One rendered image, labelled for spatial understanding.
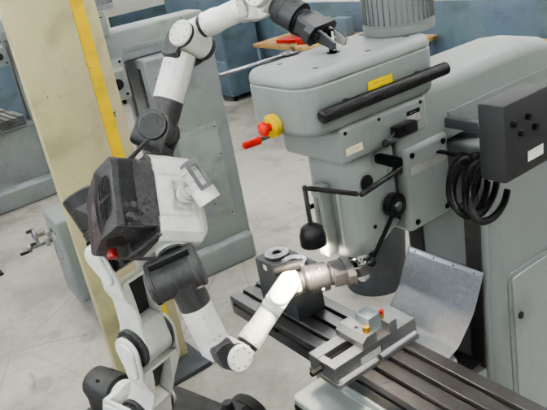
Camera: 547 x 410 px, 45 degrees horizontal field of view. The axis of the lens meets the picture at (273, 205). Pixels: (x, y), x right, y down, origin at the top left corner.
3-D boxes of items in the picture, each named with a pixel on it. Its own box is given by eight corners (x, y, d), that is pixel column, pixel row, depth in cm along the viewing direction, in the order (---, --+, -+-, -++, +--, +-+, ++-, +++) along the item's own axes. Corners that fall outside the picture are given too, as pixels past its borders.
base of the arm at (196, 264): (163, 315, 180) (149, 297, 171) (150, 276, 188) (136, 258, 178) (213, 291, 181) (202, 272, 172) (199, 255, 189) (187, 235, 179)
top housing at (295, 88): (310, 143, 160) (300, 78, 153) (248, 128, 180) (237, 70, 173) (439, 89, 183) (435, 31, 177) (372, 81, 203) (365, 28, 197)
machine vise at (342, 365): (339, 390, 196) (334, 360, 192) (308, 369, 208) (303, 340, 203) (420, 336, 213) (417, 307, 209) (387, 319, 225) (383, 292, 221)
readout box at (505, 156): (509, 185, 170) (507, 106, 162) (479, 179, 177) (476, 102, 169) (554, 160, 180) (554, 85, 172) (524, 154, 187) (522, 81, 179)
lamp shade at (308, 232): (295, 247, 181) (291, 227, 178) (309, 236, 186) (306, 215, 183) (317, 251, 176) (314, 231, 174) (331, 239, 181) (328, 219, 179)
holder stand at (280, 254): (299, 322, 232) (291, 272, 224) (263, 300, 249) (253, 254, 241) (325, 307, 238) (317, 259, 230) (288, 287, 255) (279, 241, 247)
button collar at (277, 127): (278, 140, 166) (274, 117, 164) (264, 136, 171) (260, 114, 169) (284, 137, 167) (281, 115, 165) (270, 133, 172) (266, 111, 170)
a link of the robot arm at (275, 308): (304, 278, 192) (278, 316, 188) (301, 285, 201) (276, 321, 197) (286, 266, 193) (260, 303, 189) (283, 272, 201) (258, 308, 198)
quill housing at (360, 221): (361, 269, 185) (347, 163, 172) (313, 249, 201) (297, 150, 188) (408, 242, 194) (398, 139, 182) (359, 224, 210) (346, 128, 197)
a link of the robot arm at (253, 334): (284, 324, 192) (246, 381, 186) (265, 316, 200) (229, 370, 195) (260, 303, 187) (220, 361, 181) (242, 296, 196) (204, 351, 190)
